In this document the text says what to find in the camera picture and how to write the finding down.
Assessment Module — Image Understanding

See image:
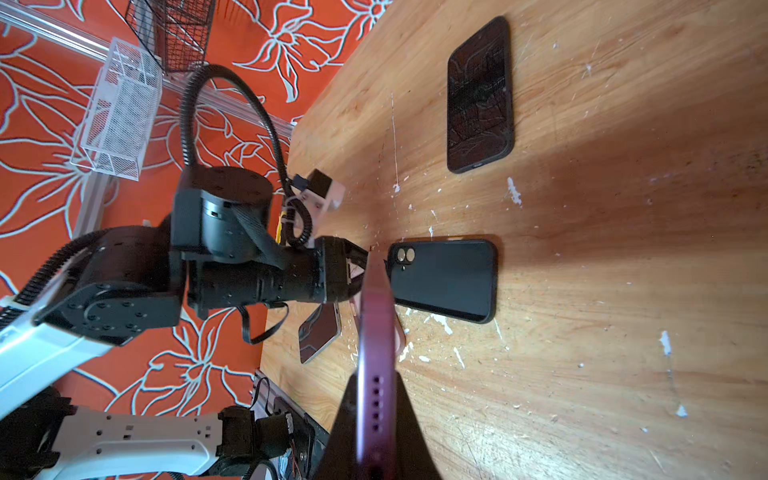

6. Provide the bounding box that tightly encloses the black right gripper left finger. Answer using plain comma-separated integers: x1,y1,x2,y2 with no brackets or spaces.
313,374,357,480

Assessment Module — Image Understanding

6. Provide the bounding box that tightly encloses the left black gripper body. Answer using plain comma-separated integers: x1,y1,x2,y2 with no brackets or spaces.
263,236,368,306

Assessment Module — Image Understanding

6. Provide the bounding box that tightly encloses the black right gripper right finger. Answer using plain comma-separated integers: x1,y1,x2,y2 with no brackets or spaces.
395,373,442,480

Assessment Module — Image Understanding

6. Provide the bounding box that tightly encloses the red-edged black phone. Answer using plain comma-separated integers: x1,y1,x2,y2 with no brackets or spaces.
356,251,397,479

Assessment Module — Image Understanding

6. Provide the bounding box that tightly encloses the black phone case with holes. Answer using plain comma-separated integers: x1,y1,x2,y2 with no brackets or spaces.
387,239,498,324

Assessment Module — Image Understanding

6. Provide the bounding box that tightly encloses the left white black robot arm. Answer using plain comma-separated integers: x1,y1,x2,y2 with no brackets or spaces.
1,64,367,479

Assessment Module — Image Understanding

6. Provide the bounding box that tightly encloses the black phone near left base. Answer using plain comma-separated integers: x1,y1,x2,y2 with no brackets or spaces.
298,303,341,364

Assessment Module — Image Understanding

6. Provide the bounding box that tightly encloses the pink phone case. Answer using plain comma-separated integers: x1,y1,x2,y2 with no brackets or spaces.
350,295,407,357

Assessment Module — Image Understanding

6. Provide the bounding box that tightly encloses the clear plastic bin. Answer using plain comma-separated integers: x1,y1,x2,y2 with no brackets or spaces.
70,38,163,181

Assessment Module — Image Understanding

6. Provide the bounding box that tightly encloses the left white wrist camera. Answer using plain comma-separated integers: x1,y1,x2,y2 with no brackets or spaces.
292,169,346,248

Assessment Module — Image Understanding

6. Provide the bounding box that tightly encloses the black wire basket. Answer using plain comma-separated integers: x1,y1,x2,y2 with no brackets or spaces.
124,0,216,74

